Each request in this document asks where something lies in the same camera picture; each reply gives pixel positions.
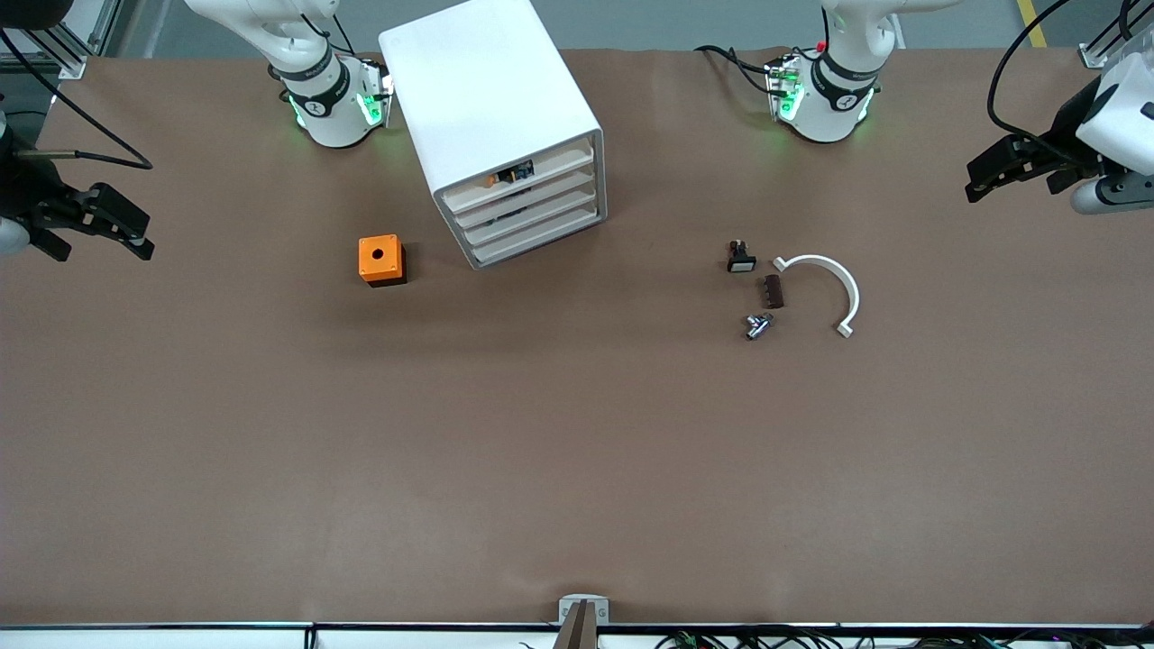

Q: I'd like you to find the white drawer cabinet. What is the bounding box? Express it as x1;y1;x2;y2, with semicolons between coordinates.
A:
378;0;609;271

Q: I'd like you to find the white curved plastic bracket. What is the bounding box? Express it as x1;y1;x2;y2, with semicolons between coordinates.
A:
772;253;862;340

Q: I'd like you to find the white table edge rail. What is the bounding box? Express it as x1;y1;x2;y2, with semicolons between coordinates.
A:
0;622;1154;649

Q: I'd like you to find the white drawer with orange button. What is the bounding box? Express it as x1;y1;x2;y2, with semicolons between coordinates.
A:
440;137;597;214

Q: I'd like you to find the aluminium frame profile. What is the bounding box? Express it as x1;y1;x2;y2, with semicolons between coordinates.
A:
1077;0;1154;70
0;0;123;80

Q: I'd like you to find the white drawer with green button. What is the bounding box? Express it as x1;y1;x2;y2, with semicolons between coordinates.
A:
462;187;601;250

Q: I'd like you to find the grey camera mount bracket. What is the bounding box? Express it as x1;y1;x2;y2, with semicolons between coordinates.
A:
553;594;611;649

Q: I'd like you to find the black cable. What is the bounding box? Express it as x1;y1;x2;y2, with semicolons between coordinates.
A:
0;27;154;171
693;43;782;96
986;0;1083;150

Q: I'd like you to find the orange box with black base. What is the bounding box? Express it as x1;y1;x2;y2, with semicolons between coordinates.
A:
358;234;408;288

